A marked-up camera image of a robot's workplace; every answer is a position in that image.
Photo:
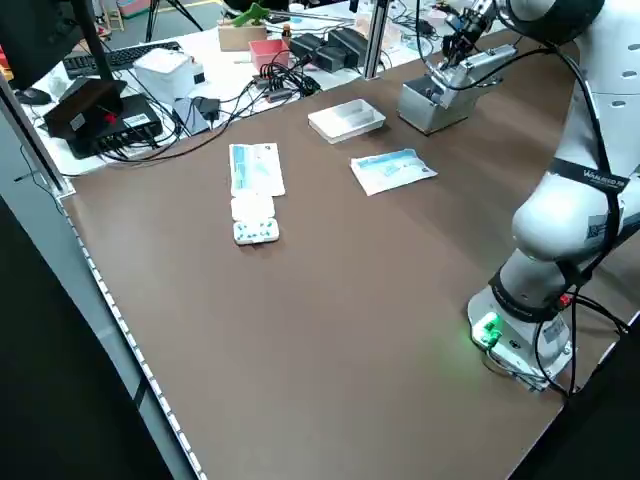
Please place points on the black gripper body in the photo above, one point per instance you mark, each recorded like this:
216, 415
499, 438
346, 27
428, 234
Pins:
467, 27

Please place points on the silver aluminium first-aid case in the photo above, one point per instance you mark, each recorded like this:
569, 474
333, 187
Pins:
430, 112

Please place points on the white plastic partition tray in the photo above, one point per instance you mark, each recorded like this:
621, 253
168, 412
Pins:
345, 127

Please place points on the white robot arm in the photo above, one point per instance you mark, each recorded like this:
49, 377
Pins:
482, 6
565, 220

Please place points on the pink open box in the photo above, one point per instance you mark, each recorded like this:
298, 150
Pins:
267, 52

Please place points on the black power brick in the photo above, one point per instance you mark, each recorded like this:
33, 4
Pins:
305, 46
350, 45
330, 57

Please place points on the blue white face mask packet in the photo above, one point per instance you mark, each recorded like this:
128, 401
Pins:
257, 170
395, 172

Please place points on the small brown bottle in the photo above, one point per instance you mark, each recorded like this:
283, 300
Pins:
286, 32

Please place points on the dark usb hub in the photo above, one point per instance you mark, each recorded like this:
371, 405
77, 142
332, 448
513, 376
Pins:
272, 85

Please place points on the green plastic object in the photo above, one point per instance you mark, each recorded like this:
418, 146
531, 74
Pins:
252, 15

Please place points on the brown cardboard box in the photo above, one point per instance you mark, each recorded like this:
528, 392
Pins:
240, 37

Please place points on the black plug adapter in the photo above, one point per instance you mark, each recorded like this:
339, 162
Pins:
207, 107

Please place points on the white plastic pill box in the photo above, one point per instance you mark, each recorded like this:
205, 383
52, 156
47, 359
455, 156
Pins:
255, 220

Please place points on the grey flat box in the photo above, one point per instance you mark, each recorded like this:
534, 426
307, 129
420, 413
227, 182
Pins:
189, 122

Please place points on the white box device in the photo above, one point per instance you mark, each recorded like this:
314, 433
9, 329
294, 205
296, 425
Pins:
162, 72

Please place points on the black tripod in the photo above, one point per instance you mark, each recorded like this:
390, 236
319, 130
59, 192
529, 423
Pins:
151, 21

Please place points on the black keyboard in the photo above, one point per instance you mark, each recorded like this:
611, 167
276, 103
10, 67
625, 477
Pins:
135, 55

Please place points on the black stand pole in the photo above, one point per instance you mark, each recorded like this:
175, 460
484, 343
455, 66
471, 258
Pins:
95, 40

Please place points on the dark brown box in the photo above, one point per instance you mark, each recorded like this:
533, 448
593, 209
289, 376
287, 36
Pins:
82, 107

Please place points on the black monitor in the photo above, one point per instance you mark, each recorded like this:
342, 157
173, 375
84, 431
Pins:
35, 40

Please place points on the black computer mouse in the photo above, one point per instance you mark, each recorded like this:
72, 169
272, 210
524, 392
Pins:
32, 96

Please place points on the aluminium frame post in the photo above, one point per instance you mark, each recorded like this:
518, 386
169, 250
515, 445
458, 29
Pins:
376, 40

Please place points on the black network switch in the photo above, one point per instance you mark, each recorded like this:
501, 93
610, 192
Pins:
135, 112

